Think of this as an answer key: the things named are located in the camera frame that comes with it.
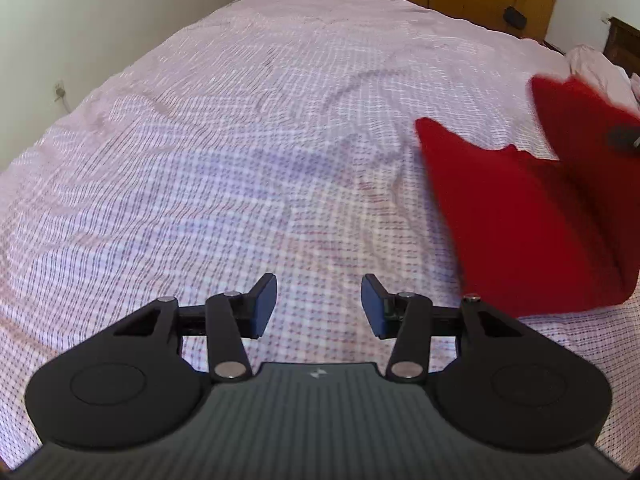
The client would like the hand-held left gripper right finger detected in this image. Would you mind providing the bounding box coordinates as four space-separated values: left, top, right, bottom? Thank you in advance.
361 273 532 382

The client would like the bed with checked sheet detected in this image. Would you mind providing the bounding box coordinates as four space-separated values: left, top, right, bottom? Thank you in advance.
0 0 640 471

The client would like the wooden headboard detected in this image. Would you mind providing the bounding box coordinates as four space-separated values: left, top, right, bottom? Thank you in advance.
602 16 640 78

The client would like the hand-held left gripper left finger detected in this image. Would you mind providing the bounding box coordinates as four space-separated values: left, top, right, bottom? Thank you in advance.
114 272 278 382

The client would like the pink pillow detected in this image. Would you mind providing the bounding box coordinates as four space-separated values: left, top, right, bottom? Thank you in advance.
567 45 640 111

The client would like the red sweater with black cuff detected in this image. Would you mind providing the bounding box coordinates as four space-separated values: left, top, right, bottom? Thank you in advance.
416 75 640 319

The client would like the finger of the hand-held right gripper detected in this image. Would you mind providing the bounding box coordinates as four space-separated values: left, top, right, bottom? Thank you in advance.
607 125 640 154

